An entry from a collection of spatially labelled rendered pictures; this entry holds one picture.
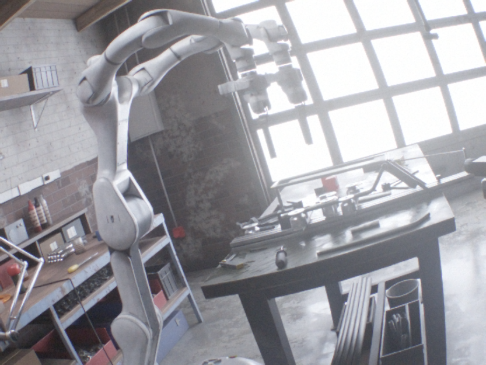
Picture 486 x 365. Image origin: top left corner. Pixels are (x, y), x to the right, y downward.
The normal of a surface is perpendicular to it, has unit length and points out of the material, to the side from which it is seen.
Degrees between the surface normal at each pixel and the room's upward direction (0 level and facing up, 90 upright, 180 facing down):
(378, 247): 90
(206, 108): 90
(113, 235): 90
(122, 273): 90
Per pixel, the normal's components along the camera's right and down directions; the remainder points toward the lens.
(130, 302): -0.18, 0.19
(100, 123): -0.32, 0.39
